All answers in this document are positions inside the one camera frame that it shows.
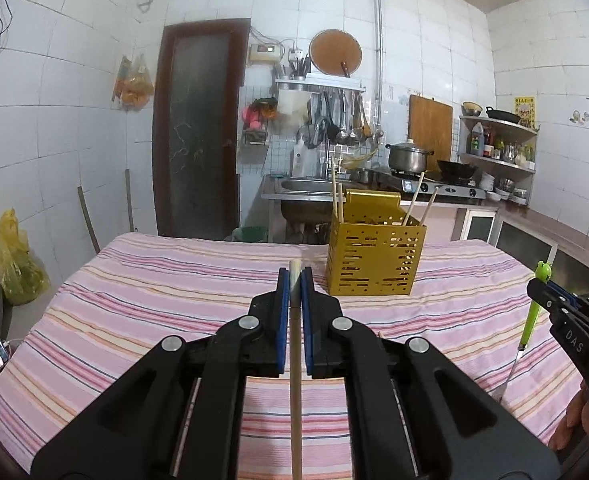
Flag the green plastic bucket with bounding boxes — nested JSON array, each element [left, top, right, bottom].
[[232, 226, 268, 243]]

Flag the steel cooking pot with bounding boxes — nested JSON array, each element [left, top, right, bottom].
[[385, 139, 435, 175]]

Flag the yellow plastic bag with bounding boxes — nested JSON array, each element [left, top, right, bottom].
[[0, 209, 50, 306]]

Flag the round wooden lid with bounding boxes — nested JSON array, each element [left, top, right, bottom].
[[309, 29, 363, 78]]

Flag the white hanging cloth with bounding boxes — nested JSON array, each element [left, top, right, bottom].
[[278, 89, 310, 116]]

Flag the corner shelf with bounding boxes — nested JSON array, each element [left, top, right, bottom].
[[457, 115, 540, 206]]

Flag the metal faucet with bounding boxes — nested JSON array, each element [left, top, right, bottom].
[[307, 117, 333, 178]]

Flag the metal wall rack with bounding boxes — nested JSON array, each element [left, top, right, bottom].
[[274, 74, 368, 93]]

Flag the hanging orange plastic bag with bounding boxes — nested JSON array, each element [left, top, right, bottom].
[[113, 55, 155, 111]]

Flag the hanging ladles and spatulas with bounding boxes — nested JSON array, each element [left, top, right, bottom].
[[309, 90, 375, 143]]

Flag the leaning wooden sticks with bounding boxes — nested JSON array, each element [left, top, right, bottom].
[[77, 170, 135, 253]]

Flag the black wok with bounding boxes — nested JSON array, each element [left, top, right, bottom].
[[435, 159, 477, 183]]

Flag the black pan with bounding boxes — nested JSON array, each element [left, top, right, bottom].
[[485, 106, 521, 125]]

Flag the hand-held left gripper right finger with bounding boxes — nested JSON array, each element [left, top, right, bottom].
[[301, 266, 563, 480]]

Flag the wooden cutting board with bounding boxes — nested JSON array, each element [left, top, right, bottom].
[[407, 94, 454, 173]]

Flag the yellow wall poster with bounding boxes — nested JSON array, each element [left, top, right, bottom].
[[513, 96, 536, 128]]

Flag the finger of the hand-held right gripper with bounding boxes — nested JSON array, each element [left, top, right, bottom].
[[527, 279, 583, 328]]

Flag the dark wooden door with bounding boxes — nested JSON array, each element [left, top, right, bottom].
[[153, 19, 252, 241]]

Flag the steel sink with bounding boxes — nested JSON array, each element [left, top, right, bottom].
[[274, 176, 345, 201]]

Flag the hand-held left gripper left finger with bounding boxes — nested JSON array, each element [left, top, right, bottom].
[[29, 267, 291, 480]]

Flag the pink striped tablecloth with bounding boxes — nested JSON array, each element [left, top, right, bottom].
[[0, 232, 589, 480]]

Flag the person's right hand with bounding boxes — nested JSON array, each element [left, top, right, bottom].
[[549, 387, 589, 453]]

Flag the wall stickers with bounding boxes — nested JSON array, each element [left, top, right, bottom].
[[569, 97, 589, 126]]

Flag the yellow perforated utensil holder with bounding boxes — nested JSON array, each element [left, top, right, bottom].
[[325, 190, 428, 297]]

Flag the gas stove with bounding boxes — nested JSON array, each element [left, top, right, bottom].
[[375, 170, 488, 200]]

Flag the glass door kitchen cabinet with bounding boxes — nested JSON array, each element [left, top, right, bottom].
[[457, 200, 589, 311]]

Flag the wall meter box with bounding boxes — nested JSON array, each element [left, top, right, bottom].
[[248, 42, 284, 65]]

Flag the green-handled fork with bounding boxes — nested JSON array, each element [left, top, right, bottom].
[[499, 260, 553, 402]]

